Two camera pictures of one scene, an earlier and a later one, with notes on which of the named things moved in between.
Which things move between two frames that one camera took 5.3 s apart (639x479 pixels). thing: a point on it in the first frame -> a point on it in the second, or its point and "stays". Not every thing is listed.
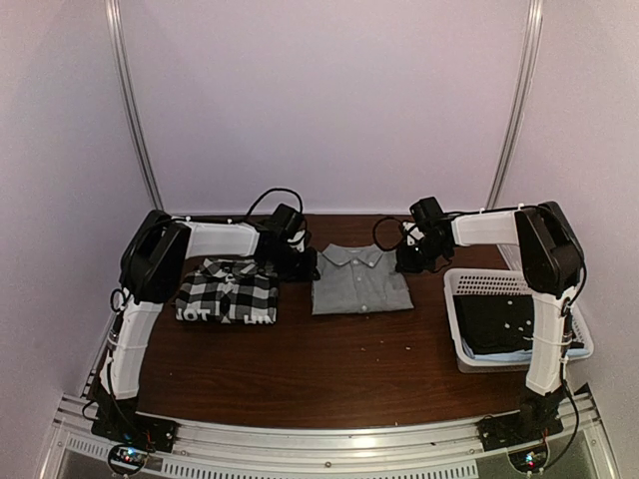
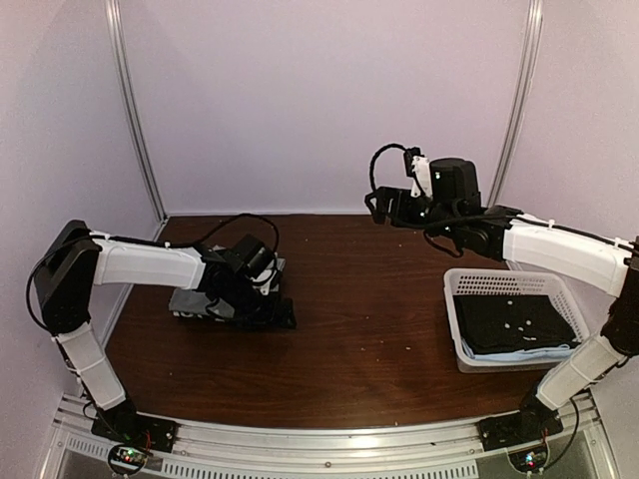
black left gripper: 309,271 -> 269,318
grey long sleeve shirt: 352,278 -> 187,299
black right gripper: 406,264 -> 386,195
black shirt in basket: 498,324 stays
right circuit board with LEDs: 529,460 stays
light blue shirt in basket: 513,356 stays
